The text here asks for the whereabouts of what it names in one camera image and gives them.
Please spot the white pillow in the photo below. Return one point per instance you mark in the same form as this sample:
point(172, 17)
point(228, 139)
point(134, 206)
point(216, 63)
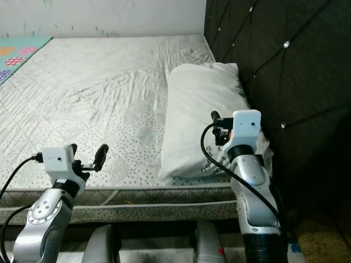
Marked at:
point(197, 109)

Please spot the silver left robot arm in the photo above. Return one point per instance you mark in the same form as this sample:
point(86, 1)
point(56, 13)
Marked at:
point(44, 219)

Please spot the silver robot left leg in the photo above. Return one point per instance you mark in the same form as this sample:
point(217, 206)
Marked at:
point(103, 246)

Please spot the silver robot leg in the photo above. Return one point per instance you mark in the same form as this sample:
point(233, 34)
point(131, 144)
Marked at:
point(103, 246)
point(208, 246)

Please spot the black tufted headboard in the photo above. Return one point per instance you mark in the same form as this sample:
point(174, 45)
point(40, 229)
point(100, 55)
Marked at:
point(296, 82)

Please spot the teal blanket with colourful shapes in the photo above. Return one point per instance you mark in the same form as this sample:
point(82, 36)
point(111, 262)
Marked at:
point(16, 55)

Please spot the silver robot right leg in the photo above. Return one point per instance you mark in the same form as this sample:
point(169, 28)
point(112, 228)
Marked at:
point(208, 246)

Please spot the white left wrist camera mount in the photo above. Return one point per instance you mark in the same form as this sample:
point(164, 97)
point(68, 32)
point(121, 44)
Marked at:
point(56, 161)

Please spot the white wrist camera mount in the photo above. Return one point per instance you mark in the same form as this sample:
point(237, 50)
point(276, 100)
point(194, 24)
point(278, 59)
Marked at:
point(245, 127)
point(56, 161)

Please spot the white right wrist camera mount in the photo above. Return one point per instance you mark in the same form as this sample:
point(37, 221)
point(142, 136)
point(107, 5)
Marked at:
point(245, 127)

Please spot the black bed frame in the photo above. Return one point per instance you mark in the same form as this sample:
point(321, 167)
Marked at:
point(153, 233)

